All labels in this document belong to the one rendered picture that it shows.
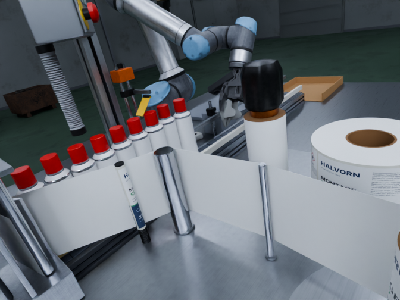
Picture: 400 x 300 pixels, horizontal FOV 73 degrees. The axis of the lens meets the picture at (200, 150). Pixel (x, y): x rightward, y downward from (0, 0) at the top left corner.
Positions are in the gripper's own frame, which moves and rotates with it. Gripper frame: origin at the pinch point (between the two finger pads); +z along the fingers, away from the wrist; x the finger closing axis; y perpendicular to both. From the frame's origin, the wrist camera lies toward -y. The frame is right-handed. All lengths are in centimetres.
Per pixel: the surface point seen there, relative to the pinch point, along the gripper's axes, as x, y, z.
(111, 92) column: -37.6, -11.7, -1.9
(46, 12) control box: -59, -2, -13
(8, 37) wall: 122, -872, -170
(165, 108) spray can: -28.7, 1.4, -0.1
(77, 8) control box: -54, 1, -15
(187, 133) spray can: -20.7, 3.4, 5.7
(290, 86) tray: 72, -12, -31
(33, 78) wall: 193, -869, -74
